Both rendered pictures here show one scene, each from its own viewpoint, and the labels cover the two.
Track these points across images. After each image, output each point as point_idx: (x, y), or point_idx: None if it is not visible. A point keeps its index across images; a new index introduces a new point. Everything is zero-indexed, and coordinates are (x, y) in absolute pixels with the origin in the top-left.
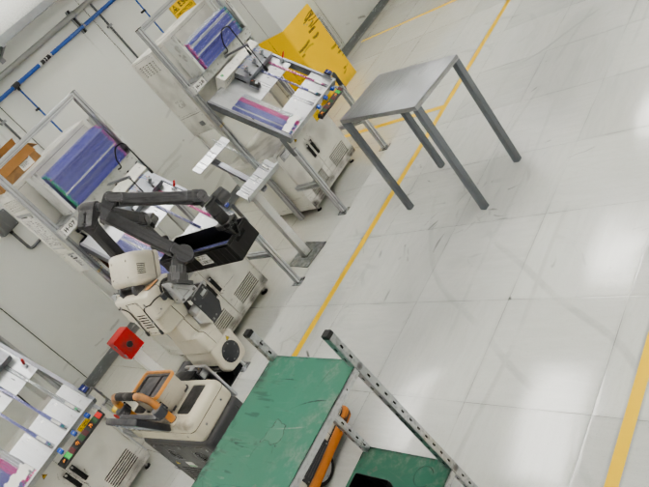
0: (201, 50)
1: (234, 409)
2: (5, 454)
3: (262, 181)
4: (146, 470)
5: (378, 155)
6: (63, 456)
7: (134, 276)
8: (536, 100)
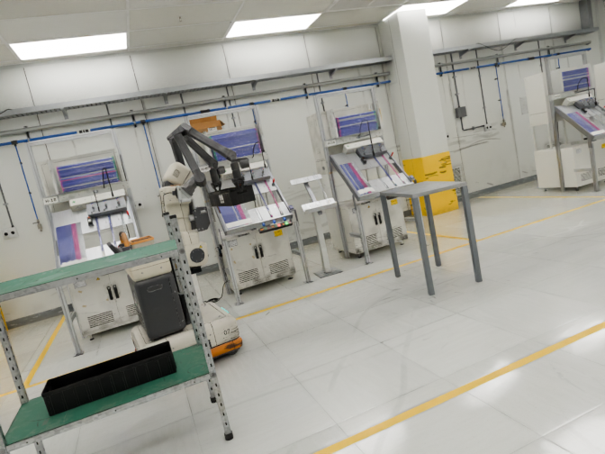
0: (343, 125)
1: (165, 279)
2: (83, 249)
3: (319, 206)
4: None
5: (417, 247)
6: None
7: (169, 175)
8: (528, 258)
